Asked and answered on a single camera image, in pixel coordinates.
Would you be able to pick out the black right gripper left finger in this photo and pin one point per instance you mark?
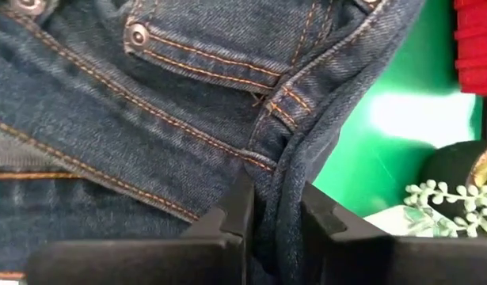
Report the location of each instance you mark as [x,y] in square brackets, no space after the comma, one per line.
[237,221]

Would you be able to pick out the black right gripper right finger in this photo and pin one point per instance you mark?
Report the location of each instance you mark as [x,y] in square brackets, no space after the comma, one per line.
[326,229]

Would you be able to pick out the dark blue denim jeans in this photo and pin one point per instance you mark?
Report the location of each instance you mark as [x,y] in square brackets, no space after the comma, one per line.
[128,111]

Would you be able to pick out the red plastic laundry bin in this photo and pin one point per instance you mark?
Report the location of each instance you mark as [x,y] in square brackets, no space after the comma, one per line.
[476,47]

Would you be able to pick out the small potted artificial plant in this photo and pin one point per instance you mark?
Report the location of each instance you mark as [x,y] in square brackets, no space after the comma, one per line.
[453,166]

